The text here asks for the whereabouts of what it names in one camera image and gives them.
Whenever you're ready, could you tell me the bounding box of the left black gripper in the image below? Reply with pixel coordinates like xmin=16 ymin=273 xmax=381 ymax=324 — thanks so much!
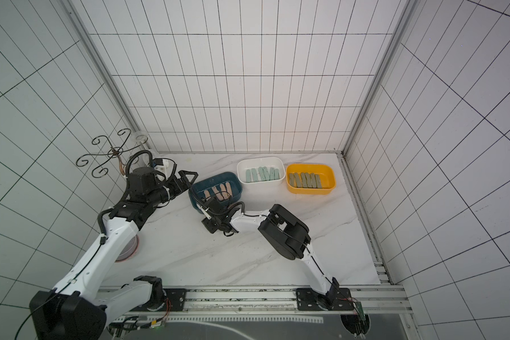
xmin=148 ymin=170 xmax=199 ymax=205

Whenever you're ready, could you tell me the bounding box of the dark teal storage box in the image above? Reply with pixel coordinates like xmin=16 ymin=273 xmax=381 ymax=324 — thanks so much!
xmin=188 ymin=171 xmax=243 ymax=214

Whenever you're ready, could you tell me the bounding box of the mint knife pair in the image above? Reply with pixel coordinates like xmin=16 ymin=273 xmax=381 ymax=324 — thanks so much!
xmin=250 ymin=168 xmax=259 ymax=182

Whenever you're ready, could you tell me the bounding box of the mint knife vertical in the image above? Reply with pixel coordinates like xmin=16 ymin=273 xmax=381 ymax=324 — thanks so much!
xmin=258 ymin=167 xmax=267 ymax=181

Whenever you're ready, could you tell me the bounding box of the white storage box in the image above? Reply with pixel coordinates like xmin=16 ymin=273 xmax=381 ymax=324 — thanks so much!
xmin=237 ymin=157 xmax=286 ymax=190

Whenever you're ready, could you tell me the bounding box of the olive knife pair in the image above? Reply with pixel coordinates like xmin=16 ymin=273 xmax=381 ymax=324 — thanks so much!
xmin=310 ymin=173 xmax=318 ymax=188

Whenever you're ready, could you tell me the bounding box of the yellow storage box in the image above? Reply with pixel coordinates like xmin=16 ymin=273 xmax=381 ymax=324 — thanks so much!
xmin=286 ymin=163 xmax=337 ymax=195

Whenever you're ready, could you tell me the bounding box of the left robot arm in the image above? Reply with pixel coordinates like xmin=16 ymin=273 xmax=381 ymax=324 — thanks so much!
xmin=28 ymin=167 xmax=198 ymax=339

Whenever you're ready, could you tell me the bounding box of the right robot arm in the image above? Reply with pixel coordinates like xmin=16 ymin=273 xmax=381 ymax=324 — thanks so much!
xmin=196 ymin=201 xmax=340 ymax=310

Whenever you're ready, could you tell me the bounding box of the clear wine glass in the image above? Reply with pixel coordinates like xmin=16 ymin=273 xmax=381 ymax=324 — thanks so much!
xmin=132 ymin=131 xmax=149 ymax=147

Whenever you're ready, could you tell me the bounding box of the metal scroll glass rack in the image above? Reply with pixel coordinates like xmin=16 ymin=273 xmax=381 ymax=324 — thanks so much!
xmin=75 ymin=127 xmax=140 ymax=179

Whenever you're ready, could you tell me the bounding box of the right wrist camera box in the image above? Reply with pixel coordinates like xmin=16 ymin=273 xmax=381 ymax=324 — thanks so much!
xmin=199 ymin=197 xmax=226 ymax=215

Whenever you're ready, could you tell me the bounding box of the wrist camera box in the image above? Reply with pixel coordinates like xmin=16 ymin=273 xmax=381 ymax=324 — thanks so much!
xmin=152 ymin=158 xmax=177 ymax=177
xmin=199 ymin=197 xmax=226 ymax=215

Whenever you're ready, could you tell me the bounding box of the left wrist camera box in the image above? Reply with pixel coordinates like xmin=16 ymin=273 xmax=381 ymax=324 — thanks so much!
xmin=152 ymin=158 xmax=177 ymax=177

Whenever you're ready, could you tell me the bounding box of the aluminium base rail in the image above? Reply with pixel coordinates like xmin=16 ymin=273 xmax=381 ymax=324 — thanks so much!
xmin=97 ymin=285 xmax=411 ymax=317

